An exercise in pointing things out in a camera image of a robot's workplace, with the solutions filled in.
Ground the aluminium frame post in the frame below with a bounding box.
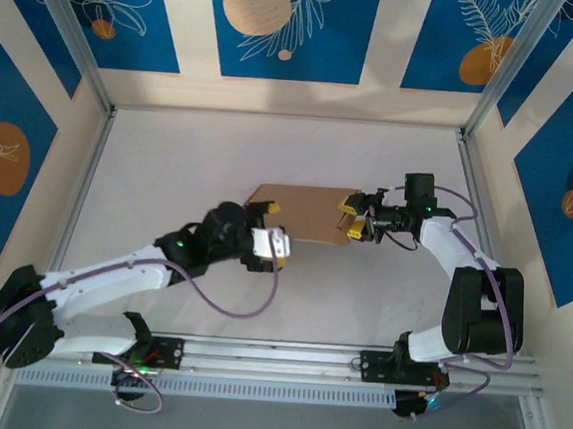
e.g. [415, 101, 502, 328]
[461, 0, 560, 146]
[12, 0, 126, 115]

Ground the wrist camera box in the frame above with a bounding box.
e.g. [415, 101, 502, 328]
[400, 172, 440, 215]
[249, 225, 295, 262]

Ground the thin black right gripper cable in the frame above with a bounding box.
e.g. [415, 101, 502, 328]
[382, 230, 422, 253]

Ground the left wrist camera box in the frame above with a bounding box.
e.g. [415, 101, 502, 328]
[249, 225, 295, 262]

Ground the aluminium side rail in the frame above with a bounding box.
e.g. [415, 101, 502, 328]
[28, 100, 119, 330]
[437, 130, 560, 363]

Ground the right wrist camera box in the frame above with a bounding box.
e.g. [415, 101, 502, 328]
[400, 172, 440, 215]

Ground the brown cardboard box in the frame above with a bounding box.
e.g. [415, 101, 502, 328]
[241, 179, 370, 249]

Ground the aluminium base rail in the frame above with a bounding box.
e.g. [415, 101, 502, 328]
[0, 312, 549, 412]

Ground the black control board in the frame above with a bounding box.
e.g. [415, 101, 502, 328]
[108, 363, 160, 396]
[391, 384, 453, 424]

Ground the slotted grey cable duct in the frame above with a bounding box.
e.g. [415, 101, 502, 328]
[13, 355, 398, 419]

